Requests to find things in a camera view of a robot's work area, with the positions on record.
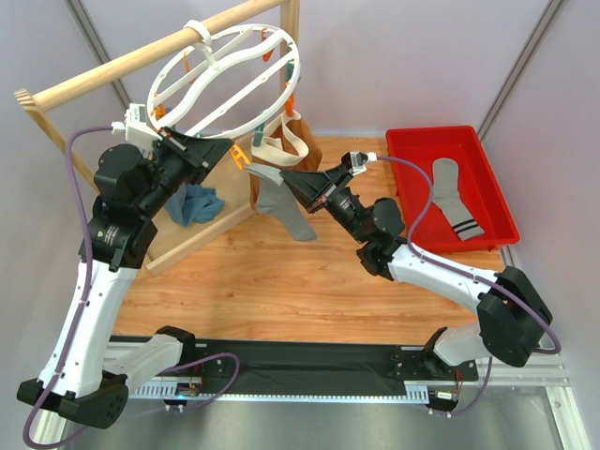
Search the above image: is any white round clip hanger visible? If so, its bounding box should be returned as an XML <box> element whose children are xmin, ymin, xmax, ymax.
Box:
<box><xmin>146</xmin><ymin>20</ymin><xmax>301</xmax><ymax>138</ymax></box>

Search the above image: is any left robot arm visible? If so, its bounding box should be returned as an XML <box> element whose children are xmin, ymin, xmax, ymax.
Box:
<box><xmin>17</xmin><ymin>127</ymin><xmax>233</xmax><ymax>429</ymax></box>

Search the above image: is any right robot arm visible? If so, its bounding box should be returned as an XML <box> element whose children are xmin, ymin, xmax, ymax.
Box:
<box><xmin>281</xmin><ymin>152</ymin><xmax>552</xmax><ymax>368</ymax></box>

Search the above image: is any wooden hanger rack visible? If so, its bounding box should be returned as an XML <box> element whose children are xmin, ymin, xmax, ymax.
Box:
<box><xmin>14</xmin><ymin>1</ymin><xmax>308</xmax><ymax>276</ymax></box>

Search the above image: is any blue sock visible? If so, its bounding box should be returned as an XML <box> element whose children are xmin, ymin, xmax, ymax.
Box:
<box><xmin>164</xmin><ymin>184</ymin><xmax>225</xmax><ymax>227</ymax></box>

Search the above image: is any brown sock with cream cuff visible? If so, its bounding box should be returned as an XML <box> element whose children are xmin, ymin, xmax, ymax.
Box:
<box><xmin>250</xmin><ymin>116</ymin><xmax>324</xmax><ymax>212</ymax></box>

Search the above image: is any grey striped sock in tray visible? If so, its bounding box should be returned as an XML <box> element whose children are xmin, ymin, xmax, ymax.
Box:
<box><xmin>432</xmin><ymin>157</ymin><xmax>485</xmax><ymax>241</ymax></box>

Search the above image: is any red plastic tray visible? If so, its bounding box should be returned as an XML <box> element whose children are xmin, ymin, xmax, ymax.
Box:
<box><xmin>385</xmin><ymin>126</ymin><xmax>519</xmax><ymax>253</ymax></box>

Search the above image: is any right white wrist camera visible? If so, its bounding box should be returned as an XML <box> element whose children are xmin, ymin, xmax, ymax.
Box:
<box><xmin>342</xmin><ymin>151</ymin><xmax>378</xmax><ymax>177</ymax></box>

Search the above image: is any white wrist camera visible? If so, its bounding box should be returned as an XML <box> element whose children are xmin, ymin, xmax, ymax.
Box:
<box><xmin>111</xmin><ymin>103</ymin><xmax>161</xmax><ymax>157</ymax></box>
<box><xmin>342</xmin><ymin>151</ymin><xmax>378</xmax><ymax>177</ymax></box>

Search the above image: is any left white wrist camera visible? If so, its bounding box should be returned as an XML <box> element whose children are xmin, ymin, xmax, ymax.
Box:
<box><xmin>111</xmin><ymin>103</ymin><xmax>161</xmax><ymax>157</ymax></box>

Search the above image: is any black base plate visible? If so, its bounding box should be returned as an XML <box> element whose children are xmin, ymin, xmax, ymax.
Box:
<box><xmin>183</xmin><ymin>338</ymin><xmax>478</xmax><ymax>399</ymax></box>

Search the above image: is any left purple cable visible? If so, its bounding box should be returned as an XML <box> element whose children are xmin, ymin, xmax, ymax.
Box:
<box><xmin>21</xmin><ymin>128</ymin><xmax>241</xmax><ymax>446</ymax></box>

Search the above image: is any aluminium frame rail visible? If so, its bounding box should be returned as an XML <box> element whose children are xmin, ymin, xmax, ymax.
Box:
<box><xmin>18</xmin><ymin>332</ymin><xmax>571</xmax><ymax>449</ymax></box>

